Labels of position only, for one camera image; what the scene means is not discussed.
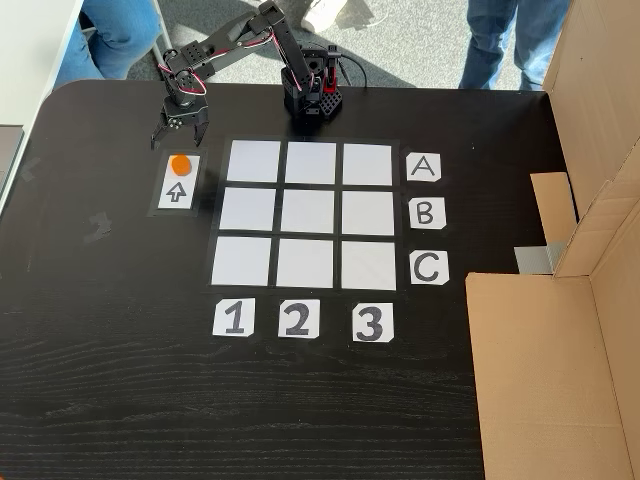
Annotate white nine-square grid sheet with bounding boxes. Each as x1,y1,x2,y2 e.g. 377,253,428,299
207,137,409,296

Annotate brown cardboard screen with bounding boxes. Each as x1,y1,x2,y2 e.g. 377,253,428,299
464,0,640,480

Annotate paper sheet number 1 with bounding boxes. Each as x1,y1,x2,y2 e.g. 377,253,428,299
212,297,256,338

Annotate paper sheet number 2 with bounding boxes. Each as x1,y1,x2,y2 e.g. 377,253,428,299
277,298,321,339

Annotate clear tape scrap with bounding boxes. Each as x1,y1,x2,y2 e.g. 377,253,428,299
19,157,44,182
82,212,114,244

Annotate white metal leg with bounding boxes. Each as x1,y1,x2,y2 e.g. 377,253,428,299
149,0,184,83

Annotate paper sheet letter B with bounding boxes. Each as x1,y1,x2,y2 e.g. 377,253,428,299
408,196,447,230

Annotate grey duct tape strip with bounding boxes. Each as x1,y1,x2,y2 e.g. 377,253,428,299
514,241,569,276

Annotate seated person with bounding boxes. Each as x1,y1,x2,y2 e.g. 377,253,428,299
53,0,166,90

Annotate paper sheet letter C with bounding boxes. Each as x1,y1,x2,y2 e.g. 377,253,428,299
409,249,450,286

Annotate black clamp with red handles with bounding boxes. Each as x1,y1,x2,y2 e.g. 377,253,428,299
322,43,346,97

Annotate white desk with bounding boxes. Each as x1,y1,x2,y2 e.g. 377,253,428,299
0,0,84,214

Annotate paper sheet letter A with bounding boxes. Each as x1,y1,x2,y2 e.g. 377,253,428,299
405,152,443,183

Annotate power cable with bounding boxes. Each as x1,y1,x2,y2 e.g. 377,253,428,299
337,53,370,90

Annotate paper sheet number 3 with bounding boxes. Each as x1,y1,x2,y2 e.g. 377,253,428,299
351,301,395,343

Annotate paper sheet with arrow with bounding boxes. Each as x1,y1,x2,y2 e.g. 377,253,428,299
147,147,208,219

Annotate standing person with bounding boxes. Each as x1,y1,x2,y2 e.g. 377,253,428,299
458,0,571,92

